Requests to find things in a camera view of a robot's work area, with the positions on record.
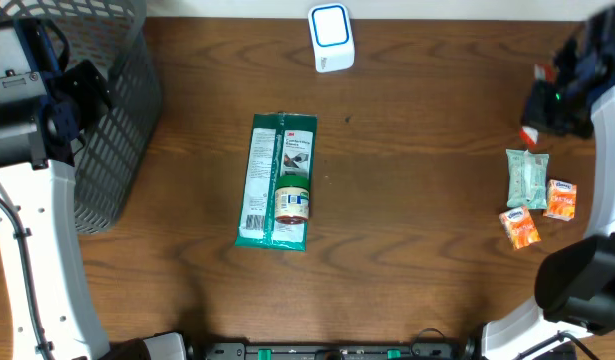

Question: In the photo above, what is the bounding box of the white barcode scanner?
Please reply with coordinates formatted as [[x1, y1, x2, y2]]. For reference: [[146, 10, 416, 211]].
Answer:
[[308, 3, 355, 73]]

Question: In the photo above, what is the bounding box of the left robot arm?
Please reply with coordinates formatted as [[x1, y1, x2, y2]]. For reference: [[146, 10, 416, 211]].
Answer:
[[0, 18, 191, 359]]

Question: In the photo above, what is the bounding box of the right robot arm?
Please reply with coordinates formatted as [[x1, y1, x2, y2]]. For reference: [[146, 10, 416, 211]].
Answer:
[[463, 5, 615, 360]]

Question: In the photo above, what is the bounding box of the red snack bar wrapper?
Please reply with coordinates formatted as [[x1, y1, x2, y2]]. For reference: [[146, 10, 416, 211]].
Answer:
[[520, 64, 556, 148]]

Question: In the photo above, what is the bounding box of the orange tissue pack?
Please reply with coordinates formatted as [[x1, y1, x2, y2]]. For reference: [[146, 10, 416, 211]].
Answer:
[[543, 179, 577, 221], [499, 206, 541, 250]]

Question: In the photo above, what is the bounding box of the green lid glass jar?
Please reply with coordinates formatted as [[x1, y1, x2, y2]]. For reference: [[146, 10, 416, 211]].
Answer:
[[274, 175, 310, 225]]

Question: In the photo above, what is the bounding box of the mint green wipes packet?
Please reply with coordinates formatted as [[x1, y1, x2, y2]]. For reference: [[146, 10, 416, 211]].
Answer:
[[506, 149, 549, 210]]

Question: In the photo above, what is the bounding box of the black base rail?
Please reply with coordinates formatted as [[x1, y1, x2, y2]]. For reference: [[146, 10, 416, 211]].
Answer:
[[203, 341, 465, 360]]

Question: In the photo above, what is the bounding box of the grey plastic mesh basket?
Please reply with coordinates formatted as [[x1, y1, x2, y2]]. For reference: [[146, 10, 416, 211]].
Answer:
[[0, 0, 162, 234]]

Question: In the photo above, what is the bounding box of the green 3M gloves package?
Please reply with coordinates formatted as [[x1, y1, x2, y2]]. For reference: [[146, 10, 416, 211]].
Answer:
[[235, 113, 318, 251]]

